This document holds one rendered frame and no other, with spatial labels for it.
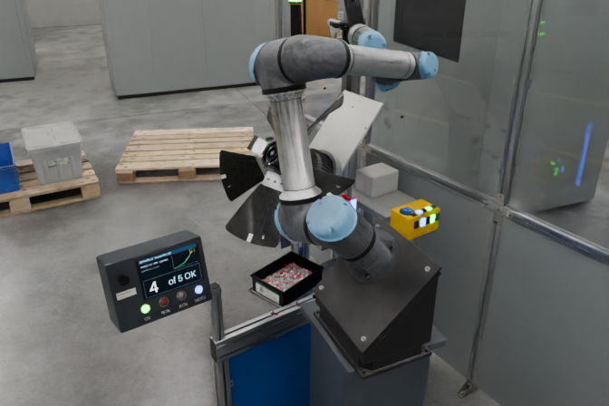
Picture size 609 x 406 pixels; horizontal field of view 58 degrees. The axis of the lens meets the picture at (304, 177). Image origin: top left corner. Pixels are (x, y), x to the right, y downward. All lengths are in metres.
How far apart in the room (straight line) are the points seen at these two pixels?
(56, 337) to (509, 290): 2.34
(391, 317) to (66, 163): 3.79
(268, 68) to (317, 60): 0.14
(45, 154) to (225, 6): 3.67
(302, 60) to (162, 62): 6.28
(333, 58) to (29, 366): 2.43
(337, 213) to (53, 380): 2.11
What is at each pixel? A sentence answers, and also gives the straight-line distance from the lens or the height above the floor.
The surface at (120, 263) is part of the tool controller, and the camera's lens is 1.48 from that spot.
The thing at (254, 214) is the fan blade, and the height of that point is 1.02.
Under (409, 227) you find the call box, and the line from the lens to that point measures 2.03.
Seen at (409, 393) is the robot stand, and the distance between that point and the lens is 1.68.
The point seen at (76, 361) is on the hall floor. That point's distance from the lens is 3.20.
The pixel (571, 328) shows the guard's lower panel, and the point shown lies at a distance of 2.39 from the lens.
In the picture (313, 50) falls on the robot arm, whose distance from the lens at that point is 1.32.
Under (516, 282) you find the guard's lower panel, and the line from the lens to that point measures 2.45.
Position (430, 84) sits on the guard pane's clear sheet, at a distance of 2.51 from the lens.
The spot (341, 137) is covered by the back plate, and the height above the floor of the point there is 1.21.
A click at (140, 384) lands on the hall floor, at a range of 2.97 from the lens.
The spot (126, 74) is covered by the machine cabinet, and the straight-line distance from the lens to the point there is 7.54.
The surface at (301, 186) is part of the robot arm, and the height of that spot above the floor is 1.41.
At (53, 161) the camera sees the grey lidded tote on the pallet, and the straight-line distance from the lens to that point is 4.81.
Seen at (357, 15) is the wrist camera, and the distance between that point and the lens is 1.80.
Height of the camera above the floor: 2.02
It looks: 24 degrees down
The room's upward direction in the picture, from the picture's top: straight up
